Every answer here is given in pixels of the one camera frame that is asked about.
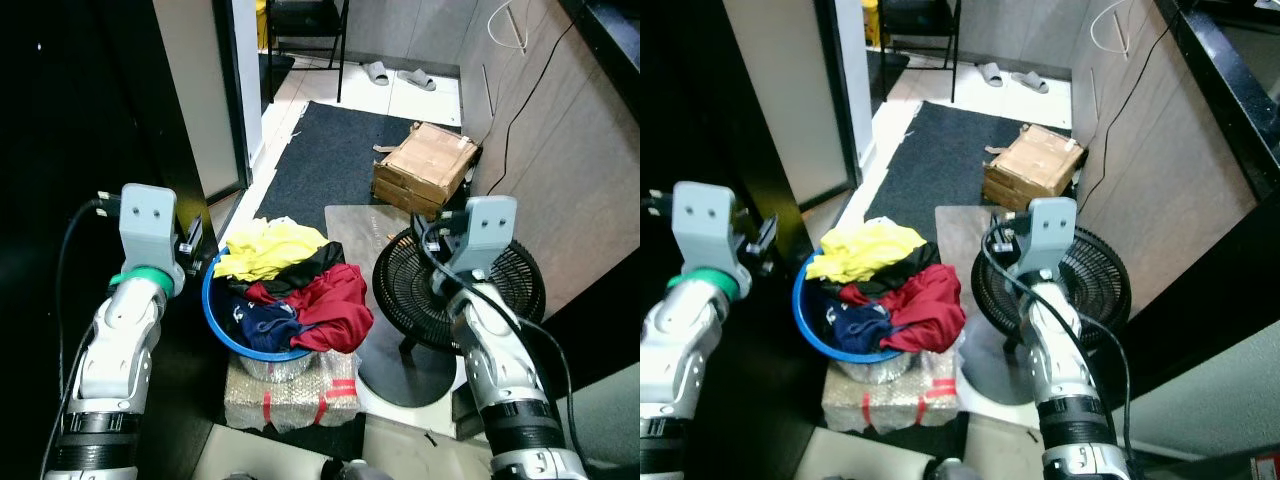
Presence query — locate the navy blue garment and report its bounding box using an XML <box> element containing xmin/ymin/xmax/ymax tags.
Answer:
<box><xmin>224</xmin><ymin>296</ymin><xmax>313</xmax><ymax>354</ymax></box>
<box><xmin>820</xmin><ymin>298</ymin><xmax>896</xmax><ymax>354</ymax></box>

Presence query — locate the dark grey floor mat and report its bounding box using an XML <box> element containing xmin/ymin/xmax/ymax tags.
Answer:
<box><xmin>864</xmin><ymin>100</ymin><xmax>1073</xmax><ymax>237</ymax></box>
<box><xmin>254</xmin><ymin>100</ymin><xmax>465</xmax><ymax>237</ymax></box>

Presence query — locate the yellow garment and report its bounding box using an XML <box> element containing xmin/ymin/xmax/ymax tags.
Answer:
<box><xmin>804</xmin><ymin>218</ymin><xmax>930</xmax><ymax>284</ymax></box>
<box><xmin>212</xmin><ymin>217</ymin><xmax>330</xmax><ymax>284</ymax></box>

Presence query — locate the black garment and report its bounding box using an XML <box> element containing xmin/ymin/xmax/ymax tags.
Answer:
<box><xmin>815</xmin><ymin>243</ymin><xmax>943</xmax><ymax>299</ymax></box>
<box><xmin>222</xmin><ymin>242</ymin><xmax>347</xmax><ymax>299</ymax></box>

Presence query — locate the black countertop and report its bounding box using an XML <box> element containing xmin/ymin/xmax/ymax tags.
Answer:
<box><xmin>1155</xmin><ymin>0</ymin><xmax>1280</xmax><ymax>201</ymax></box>
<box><xmin>556</xmin><ymin>0</ymin><xmax>641</xmax><ymax>101</ymax></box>

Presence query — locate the black chair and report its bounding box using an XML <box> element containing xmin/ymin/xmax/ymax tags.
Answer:
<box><xmin>264</xmin><ymin>0</ymin><xmax>351</xmax><ymax>77</ymax></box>
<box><xmin>876</xmin><ymin>0</ymin><xmax>963</xmax><ymax>76</ymax></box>

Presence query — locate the brown wooden cabinet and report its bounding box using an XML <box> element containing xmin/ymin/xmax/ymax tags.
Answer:
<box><xmin>458</xmin><ymin>0</ymin><xmax>641</xmax><ymax>319</ymax></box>
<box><xmin>1065</xmin><ymin>0</ymin><xmax>1259</xmax><ymax>321</ymax></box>

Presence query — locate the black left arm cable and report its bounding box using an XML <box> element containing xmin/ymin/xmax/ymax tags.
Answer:
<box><xmin>40</xmin><ymin>195</ymin><xmax>123</xmax><ymax>480</ymax></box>

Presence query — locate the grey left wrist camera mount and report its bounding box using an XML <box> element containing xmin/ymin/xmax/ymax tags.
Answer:
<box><xmin>119</xmin><ymin>183</ymin><xmax>187</xmax><ymax>281</ymax></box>
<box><xmin>671</xmin><ymin>181</ymin><xmax>742</xmax><ymax>286</ymax></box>

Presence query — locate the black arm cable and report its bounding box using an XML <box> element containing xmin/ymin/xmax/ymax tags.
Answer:
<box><xmin>412</xmin><ymin>215</ymin><xmax>589</xmax><ymax>463</ymax></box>
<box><xmin>980</xmin><ymin>218</ymin><xmax>1136</xmax><ymax>441</ymax></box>
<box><xmin>40</xmin><ymin>195</ymin><xmax>123</xmax><ymax>480</ymax></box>

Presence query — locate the dark robot right leg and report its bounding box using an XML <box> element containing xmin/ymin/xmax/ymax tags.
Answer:
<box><xmin>922</xmin><ymin>457</ymin><xmax>986</xmax><ymax>480</ymax></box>
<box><xmin>320</xmin><ymin>457</ymin><xmax>393</xmax><ymax>480</ymax></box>

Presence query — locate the plastic-wrapped box with red tape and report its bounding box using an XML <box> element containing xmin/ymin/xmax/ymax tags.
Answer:
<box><xmin>221</xmin><ymin>348</ymin><xmax>362</xmax><ymax>434</ymax></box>
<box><xmin>822</xmin><ymin>350</ymin><xmax>963</xmax><ymax>433</ymax></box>

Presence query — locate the brown cardboard box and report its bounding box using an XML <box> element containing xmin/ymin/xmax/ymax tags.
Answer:
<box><xmin>371</xmin><ymin>121</ymin><xmax>483</xmax><ymax>220</ymax></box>
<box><xmin>982</xmin><ymin>123</ymin><xmax>1089</xmax><ymax>213</ymax></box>

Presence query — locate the grey door with black frame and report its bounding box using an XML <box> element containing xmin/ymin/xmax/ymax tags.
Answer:
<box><xmin>722</xmin><ymin>0</ymin><xmax>863</xmax><ymax>211</ymax></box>
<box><xmin>150</xmin><ymin>0</ymin><xmax>251</xmax><ymax>206</ymax></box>

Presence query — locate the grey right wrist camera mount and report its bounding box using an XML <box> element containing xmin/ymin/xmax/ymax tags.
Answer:
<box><xmin>1018</xmin><ymin>197</ymin><xmax>1080</xmax><ymax>286</ymax></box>
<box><xmin>452</xmin><ymin>195</ymin><xmax>520</xmax><ymax>283</ymax></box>

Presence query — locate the black floor fan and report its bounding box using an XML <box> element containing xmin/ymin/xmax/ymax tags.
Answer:
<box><xmin>357</xmin><ymin>224</ymin><xmax>547</xmax><ymax>409</ymax></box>
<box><xmin>958</xmin><ymin>226</ymin><xmax>1133</xmax><ymax>407</ymax></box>

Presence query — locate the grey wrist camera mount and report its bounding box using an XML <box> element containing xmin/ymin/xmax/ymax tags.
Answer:
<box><xmin>119</xmin><ymin>183</ymin><xmax>187</xmax><ymax>281</ymax></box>
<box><xmin>671</xmin><ymin>181</ymin><xmax>742</xmax><ymax>286</ymax></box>
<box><xmin>452</xmin><ymin>195</ymin><xmax>520</xmax><ymax>283</ymax></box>
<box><xmin>1018</xmin><ymin>197</ymin><xmax>1080</xmax><ymax>286</ymax></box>

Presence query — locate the thin black wall cable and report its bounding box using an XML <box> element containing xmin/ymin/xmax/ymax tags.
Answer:
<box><xmin>1096</xmin><ymin>20</ymin><xmax>1173</xmax><ymax>191</ymax></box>
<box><xmin>498</xmin><ymin>18</ymin><xmax>579</xmax><ymax>199</ymax></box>

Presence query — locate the blue laundry basket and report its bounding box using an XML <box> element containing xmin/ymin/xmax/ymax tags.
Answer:
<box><xmin>792</xmin><ymin>248</ymin><xmax>906</xmax><ymax>364</ymax></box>
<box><xmin>201</xmin><ymin>248</ymin><xmax>323</xmax><ymax>364</ymax></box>

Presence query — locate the grey floor board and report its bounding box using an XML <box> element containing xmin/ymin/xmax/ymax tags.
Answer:
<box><xmin>934</xmin><ymin>205</ymin><xmax>1001</xmax><ymax>301</ymax></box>
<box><xmin>324</xmin><ymin>203</ymin><xmax>426</xmax><ymax>301</ymax></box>

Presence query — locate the white cord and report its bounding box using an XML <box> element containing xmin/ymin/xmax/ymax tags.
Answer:
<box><xmin>488</xmin><ymin>0</ymin><xmax>533</xmax><ymax>53</ymax></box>
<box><xmin>1089</xmin><ymin>0</ymin><xmax>1133</xmax><ymax>58</ymax></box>

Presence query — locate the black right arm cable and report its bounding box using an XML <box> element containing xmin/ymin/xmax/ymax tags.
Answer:
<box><xmin>980</xmin><ymin>218</ymin><xmax>1136</xmax><ymax>441</ymax></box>
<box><xmin>412</xmin><ymin>215</ymin><xmax>589</xmax><ymax>463</ymax></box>

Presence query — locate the red garment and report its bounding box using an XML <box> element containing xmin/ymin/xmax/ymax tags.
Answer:
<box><xmin>243</xmin><ymin>262</ymin><xmax>375</xmax><ymax>355</ymax></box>
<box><xmin>838</xmin><ymin>262</ymin><xmax>968</xmax><ymax>355</ymax></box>

